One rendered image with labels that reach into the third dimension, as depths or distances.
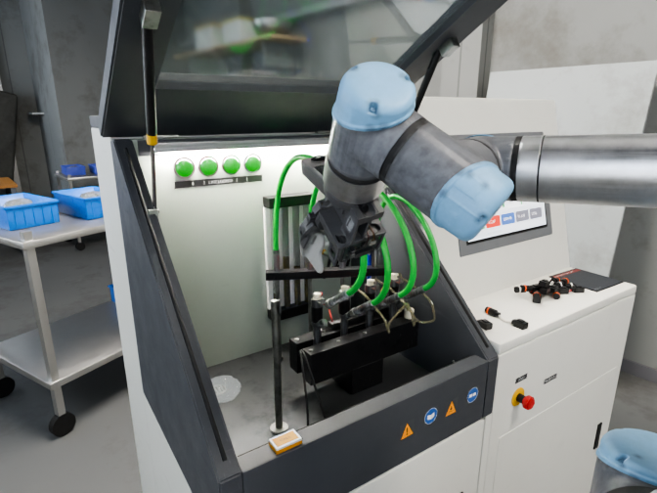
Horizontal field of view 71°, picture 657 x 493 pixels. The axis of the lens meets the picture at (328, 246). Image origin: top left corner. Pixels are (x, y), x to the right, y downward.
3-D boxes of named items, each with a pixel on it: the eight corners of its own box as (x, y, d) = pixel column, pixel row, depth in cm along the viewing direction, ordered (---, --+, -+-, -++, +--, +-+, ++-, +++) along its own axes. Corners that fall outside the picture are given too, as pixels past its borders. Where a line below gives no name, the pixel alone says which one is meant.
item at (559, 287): (543, 309, 128) (546, 291, 126) (509, 297, 136) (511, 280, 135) (586, 291, 140) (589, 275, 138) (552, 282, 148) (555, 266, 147)
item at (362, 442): (247, 550, 78) (241, 472, 74) (237, 530, 82) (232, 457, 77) (482, 419, 111) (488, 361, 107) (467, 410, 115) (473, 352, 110)
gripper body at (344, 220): (330, 269, 63) (342, 224, 53) (306, 220, 67) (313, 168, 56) (378, 251, 65) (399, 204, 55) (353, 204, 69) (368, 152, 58)
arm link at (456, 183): (530, 173, 48) (445, 115, 51) (512, 188, 38) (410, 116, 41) (483, 231, 52) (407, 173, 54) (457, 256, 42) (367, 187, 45)
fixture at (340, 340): (311, 412, 108) (310, 354, 103) (289, 391, 116) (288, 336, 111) (416, 369, 126) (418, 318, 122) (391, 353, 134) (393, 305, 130)
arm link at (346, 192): (315, 143, 53) (376, 126, 55) (312, 168, 57) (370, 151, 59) (343, 193, 50) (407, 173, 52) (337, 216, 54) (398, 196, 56)
